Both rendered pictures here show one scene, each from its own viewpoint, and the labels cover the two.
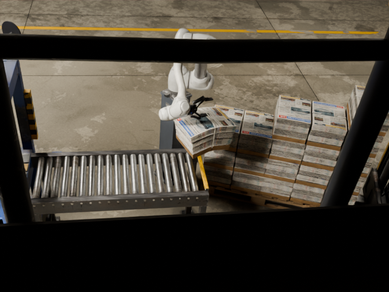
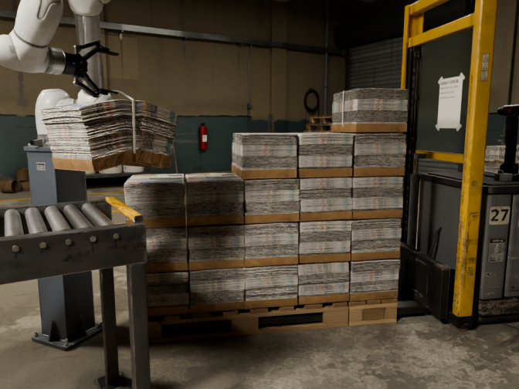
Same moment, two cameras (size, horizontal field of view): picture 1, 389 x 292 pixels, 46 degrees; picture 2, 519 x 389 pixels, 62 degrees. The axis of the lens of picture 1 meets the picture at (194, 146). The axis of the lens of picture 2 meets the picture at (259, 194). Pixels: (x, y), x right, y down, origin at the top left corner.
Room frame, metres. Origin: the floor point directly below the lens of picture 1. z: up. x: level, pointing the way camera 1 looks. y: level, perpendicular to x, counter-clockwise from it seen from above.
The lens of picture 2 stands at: (1.10, -0.08, 1.10)
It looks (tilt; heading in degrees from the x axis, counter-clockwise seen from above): 9 degrees down; 342
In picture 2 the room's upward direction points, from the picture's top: straight up
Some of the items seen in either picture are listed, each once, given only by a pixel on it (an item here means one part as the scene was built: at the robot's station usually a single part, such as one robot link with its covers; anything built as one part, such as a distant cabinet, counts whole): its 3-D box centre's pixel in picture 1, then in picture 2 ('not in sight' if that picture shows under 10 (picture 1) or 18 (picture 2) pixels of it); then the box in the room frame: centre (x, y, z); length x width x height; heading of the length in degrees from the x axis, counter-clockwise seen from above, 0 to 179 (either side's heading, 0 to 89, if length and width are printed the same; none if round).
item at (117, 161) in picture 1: (117, 175); not in sight; (2.55, 0.57, 0.77); 0.47 x 0.05 x 0.05; 12
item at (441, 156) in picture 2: not in sight; (441, 156); (3.19, -1.89, 0.92); 0.57 x 0.01 x 0.05; 172
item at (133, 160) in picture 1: (134, 175); not in sight; (2.58, 0.44, 0.77); 0.47 x 0.05 x 0.05; 12
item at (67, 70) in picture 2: (191, 109); (73, 65); (2.78, 0.05, 1.31); 0.09 x 0.07 x 0.08; 123
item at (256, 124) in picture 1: (265, 161); (239, 249); (3.35, -0.70, 0.42); 1.17 x 0.39 x 0.83; 82
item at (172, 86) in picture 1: (178, 77); (55, 112); (3.46, 0.20, 1.17); 0.18 x 0.16 x 0.22; 89
